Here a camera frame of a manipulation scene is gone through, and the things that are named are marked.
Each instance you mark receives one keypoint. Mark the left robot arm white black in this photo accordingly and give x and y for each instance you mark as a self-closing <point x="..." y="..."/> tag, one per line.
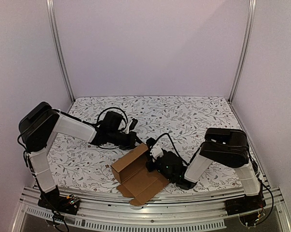
<point x="38" y="129"/>

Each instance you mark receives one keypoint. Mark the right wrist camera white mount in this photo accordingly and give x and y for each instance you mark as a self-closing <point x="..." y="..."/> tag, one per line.
<point x="155" y="151"/>

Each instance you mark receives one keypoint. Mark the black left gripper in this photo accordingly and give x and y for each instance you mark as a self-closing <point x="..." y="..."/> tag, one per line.
<point x="133" y="139"/>

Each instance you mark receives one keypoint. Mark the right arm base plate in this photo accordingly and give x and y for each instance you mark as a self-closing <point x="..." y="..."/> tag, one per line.
<point x="243" y="204"/>

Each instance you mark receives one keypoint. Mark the aluminium frame post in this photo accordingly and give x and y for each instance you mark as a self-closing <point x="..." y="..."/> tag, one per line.
<point x="58" y="49"/>
<point x="244" y="49"/>

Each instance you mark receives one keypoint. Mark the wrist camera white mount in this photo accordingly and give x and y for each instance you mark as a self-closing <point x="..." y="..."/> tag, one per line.
<point x="155" y="151"/>
<point x="131" y="125"/>

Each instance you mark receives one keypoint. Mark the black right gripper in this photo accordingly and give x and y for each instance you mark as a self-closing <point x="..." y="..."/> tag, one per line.
<point x="151" y="164"/>

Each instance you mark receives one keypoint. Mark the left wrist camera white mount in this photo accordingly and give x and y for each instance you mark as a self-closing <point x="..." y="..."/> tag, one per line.
<point x="131" y="125"/>

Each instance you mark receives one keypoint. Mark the brown cardboard box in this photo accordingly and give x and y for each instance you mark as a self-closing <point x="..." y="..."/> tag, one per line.
<point x="135" y="181"/>

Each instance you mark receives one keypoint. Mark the left aluminium frame post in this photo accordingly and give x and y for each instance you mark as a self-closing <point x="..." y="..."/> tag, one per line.
<point x="58" y="49"/>

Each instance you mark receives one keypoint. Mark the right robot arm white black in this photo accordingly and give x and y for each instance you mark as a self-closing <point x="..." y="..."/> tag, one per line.
<point x="228" y="147"/>

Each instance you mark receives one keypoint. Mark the aluminium front rail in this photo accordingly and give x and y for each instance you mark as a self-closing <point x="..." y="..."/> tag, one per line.
<point x="188" y="212"/>

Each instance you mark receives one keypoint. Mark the right aluminium frame post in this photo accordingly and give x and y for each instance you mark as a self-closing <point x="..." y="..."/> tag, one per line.
<point x="244" y="49"/>

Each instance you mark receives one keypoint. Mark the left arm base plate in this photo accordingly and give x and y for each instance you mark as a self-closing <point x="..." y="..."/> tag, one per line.
<point x="68" y="204"/>

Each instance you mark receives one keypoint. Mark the floral patterned table mat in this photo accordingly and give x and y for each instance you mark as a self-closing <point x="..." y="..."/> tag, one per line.
<point x="179" y="123"/>

